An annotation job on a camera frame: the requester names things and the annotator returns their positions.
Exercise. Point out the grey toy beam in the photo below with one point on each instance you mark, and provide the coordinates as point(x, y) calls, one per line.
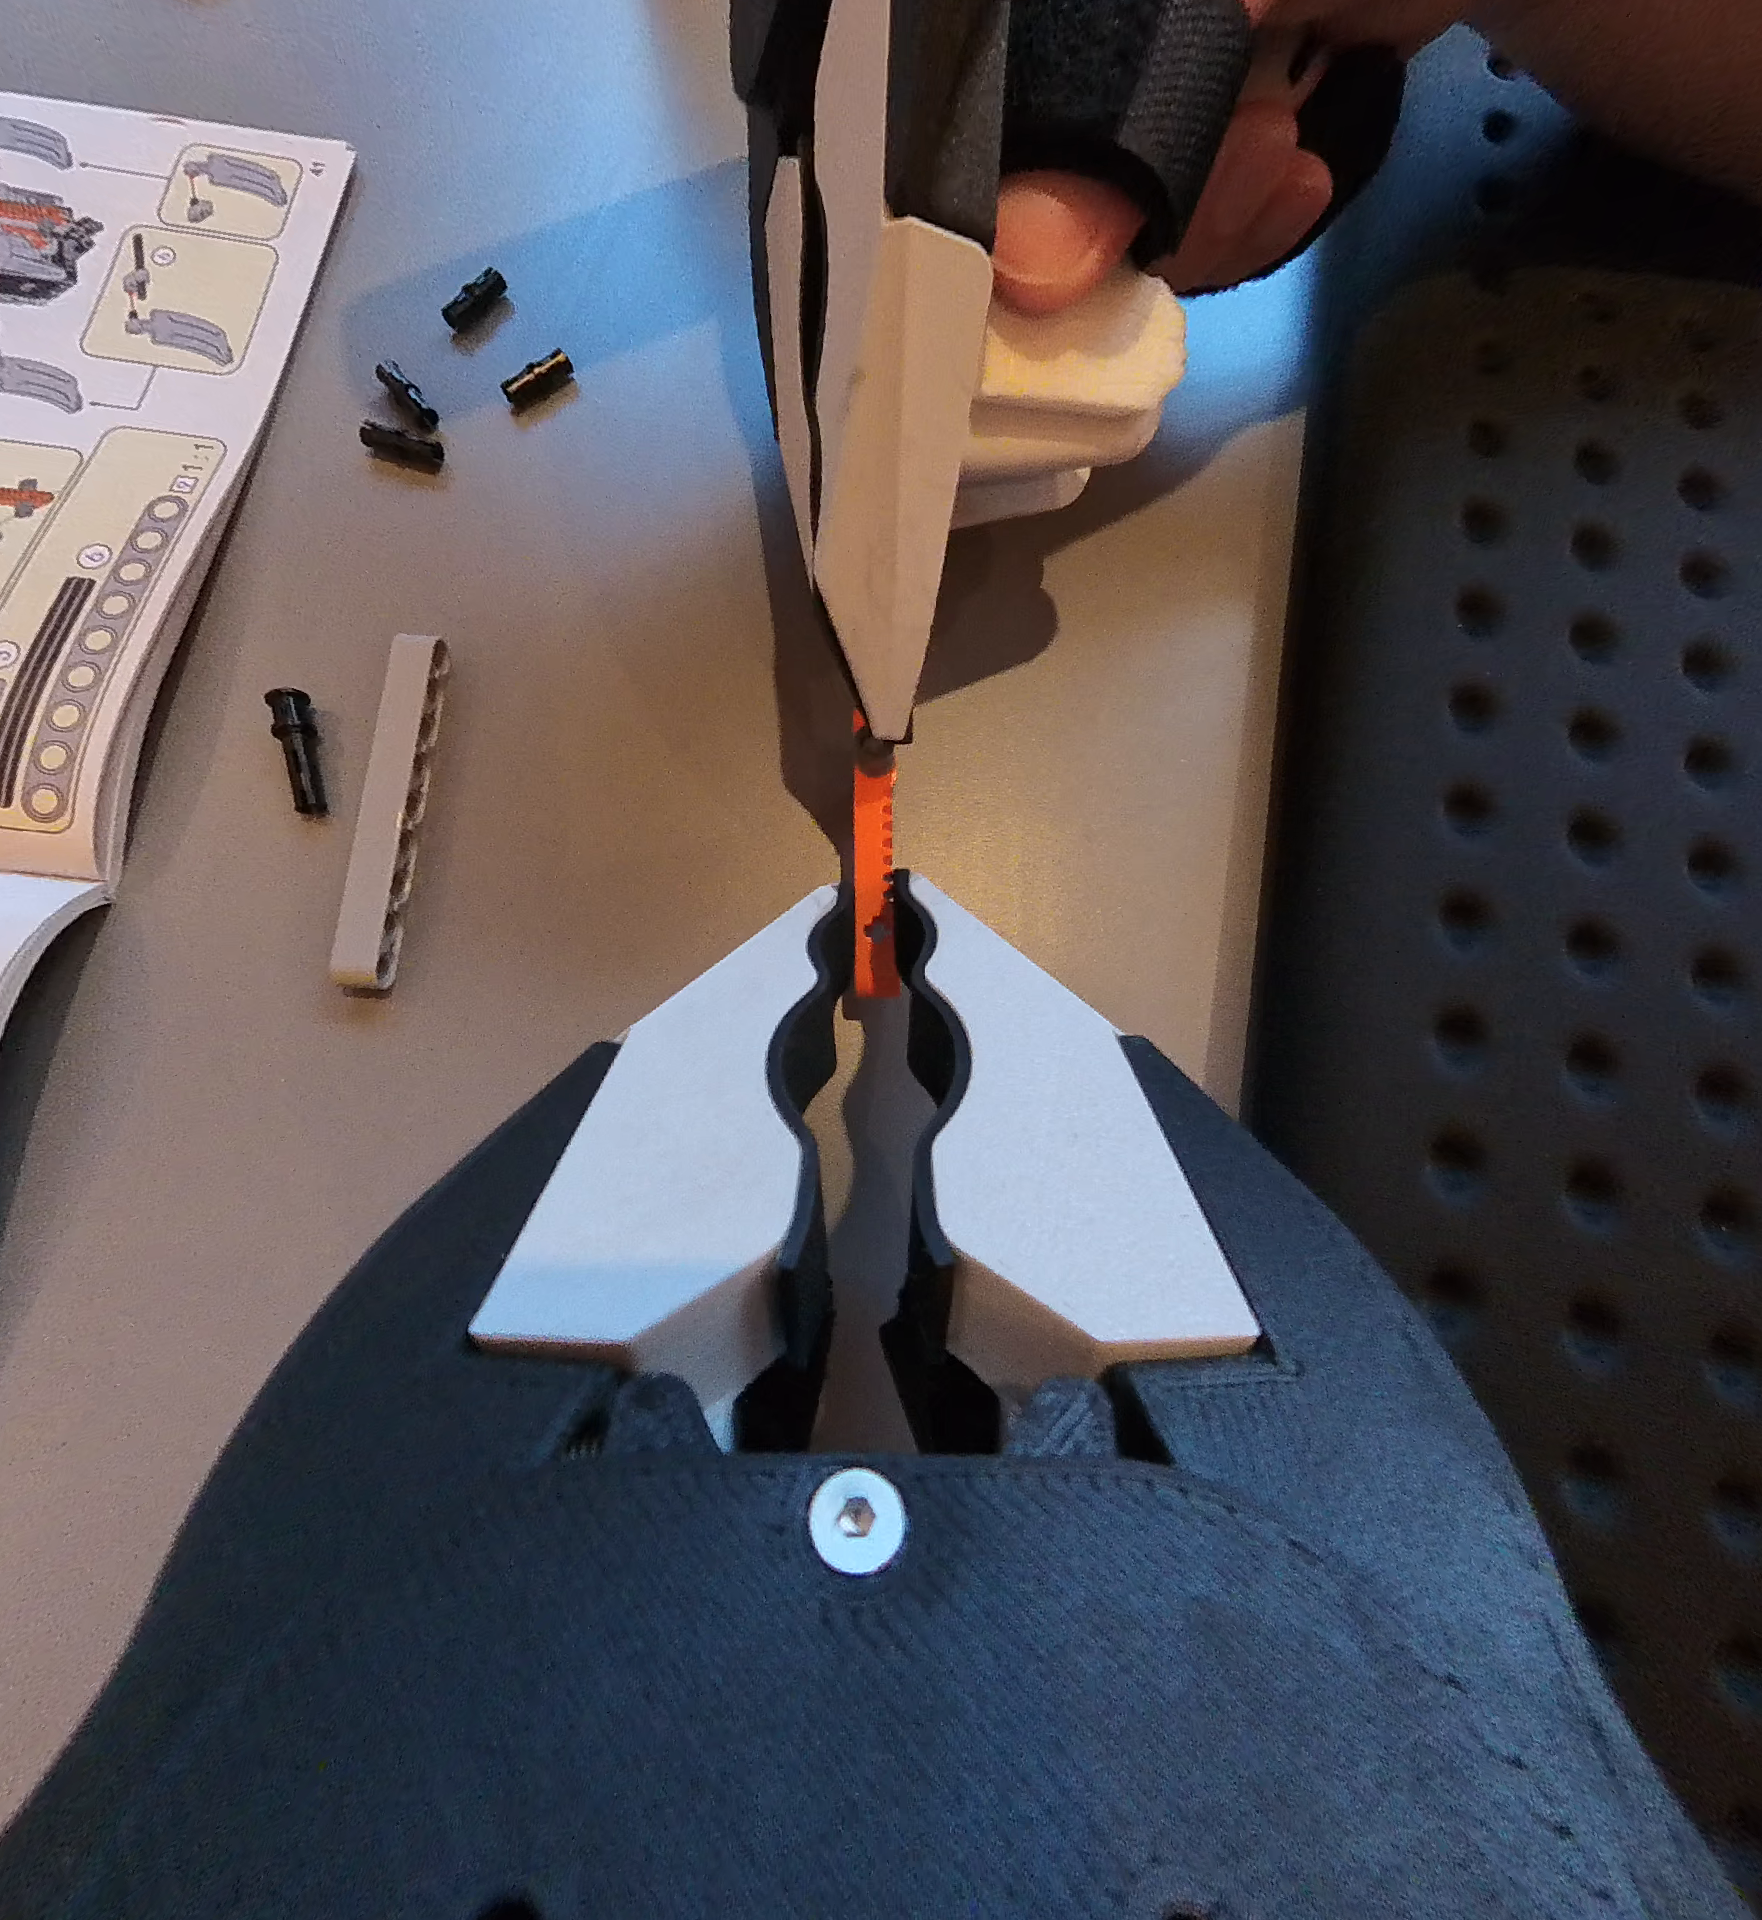
point(390, 809)

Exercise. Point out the orange toy gear rack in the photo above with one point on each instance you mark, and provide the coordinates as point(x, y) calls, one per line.
point(874, 900)

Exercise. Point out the person's right hand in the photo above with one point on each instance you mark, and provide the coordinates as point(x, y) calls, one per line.
point(1060, 233)

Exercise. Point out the black perforated chair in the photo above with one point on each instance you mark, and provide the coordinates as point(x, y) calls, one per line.
point(1571, 900)

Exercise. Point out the toy instruction booklet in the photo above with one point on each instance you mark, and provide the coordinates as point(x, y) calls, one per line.
point(72, 451)

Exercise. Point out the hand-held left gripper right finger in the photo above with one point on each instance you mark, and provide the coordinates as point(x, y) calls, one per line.
point(1077, 1184)

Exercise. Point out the grey desk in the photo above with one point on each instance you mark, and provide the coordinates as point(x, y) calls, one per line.
point(596, 600)

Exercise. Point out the long black toy pin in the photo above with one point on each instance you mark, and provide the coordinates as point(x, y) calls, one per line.
point(296, 748)

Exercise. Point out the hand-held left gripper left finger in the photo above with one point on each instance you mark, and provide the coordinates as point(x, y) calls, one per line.
point(642, 1184)

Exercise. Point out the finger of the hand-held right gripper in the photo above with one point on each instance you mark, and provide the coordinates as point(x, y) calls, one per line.
point(790, 375)
point(889, 451)

